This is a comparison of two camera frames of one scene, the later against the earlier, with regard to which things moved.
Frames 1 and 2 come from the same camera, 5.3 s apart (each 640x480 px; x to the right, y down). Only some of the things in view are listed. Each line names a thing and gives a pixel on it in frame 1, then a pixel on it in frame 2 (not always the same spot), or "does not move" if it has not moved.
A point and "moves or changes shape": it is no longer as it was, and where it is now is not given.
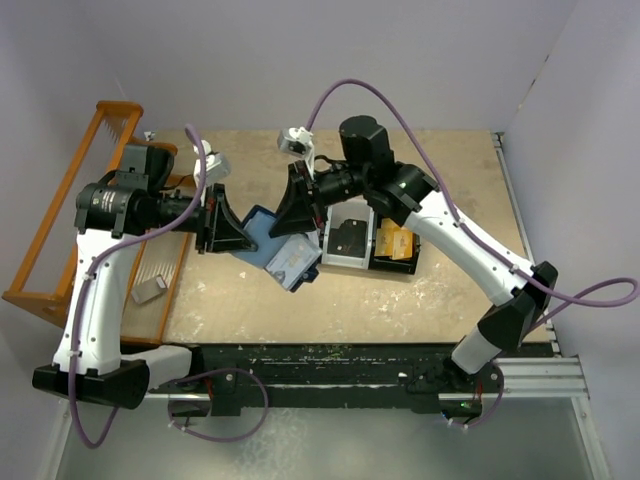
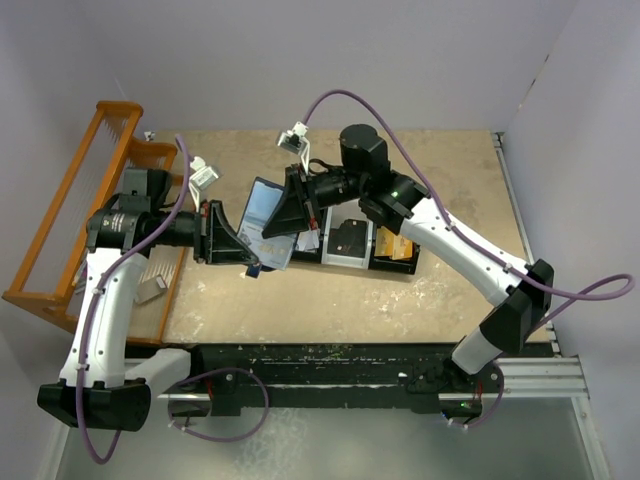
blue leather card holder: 258,225 → 261,201
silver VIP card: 294,257 moves or changes shape
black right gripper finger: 295,212 does not move
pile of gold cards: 394,241 does not move
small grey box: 148,289 does not move
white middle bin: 354,208 does not move
